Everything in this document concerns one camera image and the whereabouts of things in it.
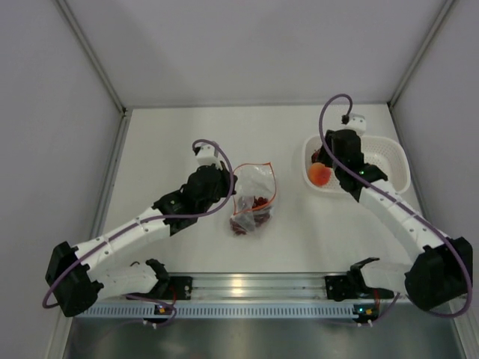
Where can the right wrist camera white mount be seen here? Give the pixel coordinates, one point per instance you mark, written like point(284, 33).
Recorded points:
point(354, 122)

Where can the white slotted cable duct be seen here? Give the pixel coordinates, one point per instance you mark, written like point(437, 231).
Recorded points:
point(132, 310)

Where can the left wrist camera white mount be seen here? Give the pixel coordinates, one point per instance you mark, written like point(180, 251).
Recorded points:
point(207, 155)

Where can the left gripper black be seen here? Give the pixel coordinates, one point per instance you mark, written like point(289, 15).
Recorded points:
point(225, 177)

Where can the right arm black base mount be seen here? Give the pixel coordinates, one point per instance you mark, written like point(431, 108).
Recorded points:
point(343, 287)

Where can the dark red fake apple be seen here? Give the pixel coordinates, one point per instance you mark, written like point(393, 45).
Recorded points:
point(317, 156)

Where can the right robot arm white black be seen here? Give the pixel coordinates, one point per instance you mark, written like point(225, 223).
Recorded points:
point(440, 268)

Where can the white perforated plastic basket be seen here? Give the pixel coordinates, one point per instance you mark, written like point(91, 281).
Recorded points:
point(383, 152)

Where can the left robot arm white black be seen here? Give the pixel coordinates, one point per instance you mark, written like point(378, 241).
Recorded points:
point(81, 275)

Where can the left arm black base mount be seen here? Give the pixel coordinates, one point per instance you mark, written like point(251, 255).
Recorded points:
point(178, 288)

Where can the purple fake grapes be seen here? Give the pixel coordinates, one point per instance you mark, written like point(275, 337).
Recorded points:
point(250, 214)

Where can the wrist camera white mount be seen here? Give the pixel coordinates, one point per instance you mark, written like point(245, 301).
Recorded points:
point(207, 155)
point(354, 122)

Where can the aluminium mounting rail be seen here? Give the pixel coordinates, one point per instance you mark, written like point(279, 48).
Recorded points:
point(268, 287)

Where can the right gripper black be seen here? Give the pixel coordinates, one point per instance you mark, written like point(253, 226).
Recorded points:
point(324, 158)

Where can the clear zip top bag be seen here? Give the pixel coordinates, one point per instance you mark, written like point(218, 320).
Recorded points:
point(256, 180)

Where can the orange fake peach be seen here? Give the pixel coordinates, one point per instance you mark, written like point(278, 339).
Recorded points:
point(318, 174)

